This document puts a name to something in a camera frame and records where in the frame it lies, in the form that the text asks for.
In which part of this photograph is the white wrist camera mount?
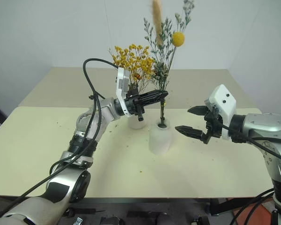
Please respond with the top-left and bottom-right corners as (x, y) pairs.
(114, 67), (135, 117)
(207, 84), (237, 142)

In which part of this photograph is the orange floor mat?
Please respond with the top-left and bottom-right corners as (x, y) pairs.
(224, 199), (276, 225)

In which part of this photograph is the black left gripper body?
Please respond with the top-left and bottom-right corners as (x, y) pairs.
(125, 88), (148, 122)

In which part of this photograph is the tall white vase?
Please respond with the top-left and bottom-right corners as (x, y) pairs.
(148, 118), (174, 156)

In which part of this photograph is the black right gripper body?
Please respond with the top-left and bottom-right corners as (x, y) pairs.
(202, 105), (226, 145)

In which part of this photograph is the yellow dried flower bouquet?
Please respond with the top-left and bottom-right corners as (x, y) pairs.
(108, 44), (155, 95)

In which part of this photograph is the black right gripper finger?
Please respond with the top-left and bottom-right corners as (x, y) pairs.
(187, 105), (209, 116)
(175, 125), (206, 143)

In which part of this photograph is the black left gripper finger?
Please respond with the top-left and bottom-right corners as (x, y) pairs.
(142, 95), (169, 107)
(139, 89), (170, 101)

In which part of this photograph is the green bouquet with yellow ball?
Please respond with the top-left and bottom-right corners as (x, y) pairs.
(143, 0), (195, 127)

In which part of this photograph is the short white vase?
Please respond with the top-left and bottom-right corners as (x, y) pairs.
(127, 112), (148, 130)

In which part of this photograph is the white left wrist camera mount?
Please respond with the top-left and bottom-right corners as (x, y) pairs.
(114, 67), (135, 117)

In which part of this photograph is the black table frame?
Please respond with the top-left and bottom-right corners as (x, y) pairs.
(67, 198), (276, 218)

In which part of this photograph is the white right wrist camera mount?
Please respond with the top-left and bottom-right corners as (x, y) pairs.
(207, 84), (237, 142)

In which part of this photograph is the black loose cable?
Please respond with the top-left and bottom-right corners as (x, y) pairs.
(233, 188), (276, 225)
(244, 198), (276, 225)

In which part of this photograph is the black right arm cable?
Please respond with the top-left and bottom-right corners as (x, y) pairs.
(219, 123), (281, 165)

